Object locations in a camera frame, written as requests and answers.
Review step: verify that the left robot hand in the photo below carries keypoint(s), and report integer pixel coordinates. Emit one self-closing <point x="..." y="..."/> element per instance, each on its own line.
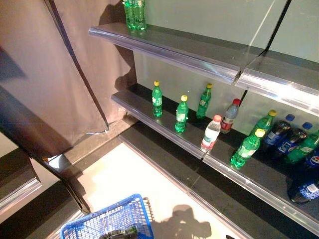
<point x="112" y="235"/>

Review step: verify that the green soda bottle yellow cap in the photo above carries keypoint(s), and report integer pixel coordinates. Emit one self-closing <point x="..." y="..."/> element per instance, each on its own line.
<point x="264" y="123"/>
<point x="140" y="15"/>
<point x="302" y="149"/>
<point x="157" y="102"/>
<point x="182" y="117"/>
<point x="132" y="229"/>
<point x="204" y="103"/>
<point x="129" y="15"/>
<point x="245" y="150"/>

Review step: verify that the dark side shelving unit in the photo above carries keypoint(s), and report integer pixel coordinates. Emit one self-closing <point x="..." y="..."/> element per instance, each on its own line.
<point x="25" y="139"/>

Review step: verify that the blue plastic shopping basket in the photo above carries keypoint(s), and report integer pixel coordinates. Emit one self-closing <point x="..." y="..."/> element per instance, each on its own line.
<point x="124" y="211"/>

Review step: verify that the dark cola bottle blue cap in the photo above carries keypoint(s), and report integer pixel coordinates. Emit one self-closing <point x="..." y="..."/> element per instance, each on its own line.
<point x="312" y="160"/>
<point x="304" y="190"/>
<point x="289" y="145"/>
<point x="275" y="134"/>

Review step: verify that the water bottle red cap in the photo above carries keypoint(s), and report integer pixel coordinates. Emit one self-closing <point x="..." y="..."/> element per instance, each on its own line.
<point x="211" y="135"/>
<point x="229" y="119"/>

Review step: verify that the black base shelf board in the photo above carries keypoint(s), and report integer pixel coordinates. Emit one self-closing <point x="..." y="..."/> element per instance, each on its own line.
<point x="211" y="194"/>

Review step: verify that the black rail joint clip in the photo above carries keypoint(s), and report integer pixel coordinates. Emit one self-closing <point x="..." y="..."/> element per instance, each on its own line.
<point x="204" y="156"/>

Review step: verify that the grey brown curtain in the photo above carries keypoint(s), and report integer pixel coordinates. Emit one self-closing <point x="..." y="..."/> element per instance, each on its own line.
<point x="49" y="62"/>

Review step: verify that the grey shelf board clear rail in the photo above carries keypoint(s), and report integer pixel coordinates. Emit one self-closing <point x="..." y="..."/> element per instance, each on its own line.
<point x="286" y="74"/>
<point x="174" y="44"/>

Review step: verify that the black shelf upright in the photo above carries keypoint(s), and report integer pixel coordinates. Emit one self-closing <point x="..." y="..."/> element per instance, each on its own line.
<point x="279" y="27"/>

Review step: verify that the small orange object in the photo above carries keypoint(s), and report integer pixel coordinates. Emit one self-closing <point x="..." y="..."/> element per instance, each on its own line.
<point x="45" y="158"/>

